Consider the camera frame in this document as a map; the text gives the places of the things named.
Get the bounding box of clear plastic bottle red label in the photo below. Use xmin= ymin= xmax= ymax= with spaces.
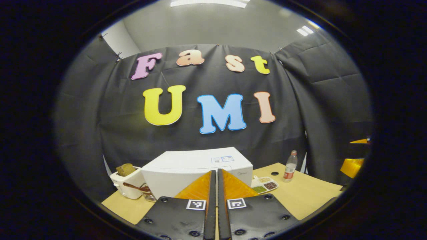
xmin=283 ymin=150 xmax=298 ymax=183

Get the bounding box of wooden spoon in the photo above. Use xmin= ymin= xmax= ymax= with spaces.
xmin=123 ymin=182 xmax=151 ymax=193

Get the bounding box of white divided dish with beans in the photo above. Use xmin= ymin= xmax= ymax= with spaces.
xmin=251 ymin=175 xmax=279 ymax=194

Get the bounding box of wire basket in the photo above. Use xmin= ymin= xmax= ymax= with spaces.
xmin=142 ymin=183 xmax=157 ymax=203

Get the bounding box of white microwave oven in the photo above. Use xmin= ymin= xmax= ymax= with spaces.
xmin=141 ymin=147 xmax=254 ymax=200

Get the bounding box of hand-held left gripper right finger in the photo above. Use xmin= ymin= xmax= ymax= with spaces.
xmin=217 ymin=168 xmax=300 ymax=240

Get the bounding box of brown bread slice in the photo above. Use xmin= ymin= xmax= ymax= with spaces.
xmin=115 ymin=163 xmax=136 ymax=177

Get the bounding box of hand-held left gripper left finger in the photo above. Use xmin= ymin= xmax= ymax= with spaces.
xmin=134 ymin=170 xmax=217 ymax=240

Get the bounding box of large ceiling light panel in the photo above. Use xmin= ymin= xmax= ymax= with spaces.
xmin=170 ymin=0 xmax=251 ymax=8

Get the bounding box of small ceiling light panel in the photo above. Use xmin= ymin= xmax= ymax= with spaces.
xmin=296 ymin=24 xmax=316 ymax=36

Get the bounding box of white toaster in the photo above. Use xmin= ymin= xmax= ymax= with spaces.
xmin=110 ymin=166 xmax=146 ymax=200

